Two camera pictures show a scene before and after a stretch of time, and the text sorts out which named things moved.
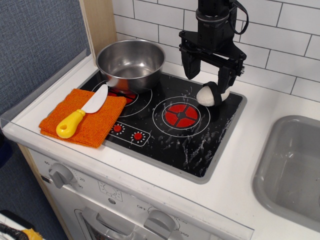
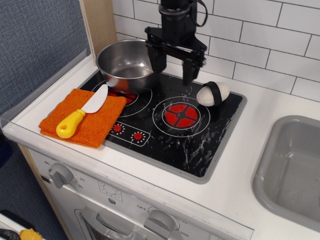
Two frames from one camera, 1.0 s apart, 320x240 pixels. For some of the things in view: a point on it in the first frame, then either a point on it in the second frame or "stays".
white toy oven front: [94, 206] stays
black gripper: [214, 39] to [177, 36]
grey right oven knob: [160, 223] stays
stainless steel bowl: [131, 66] stays
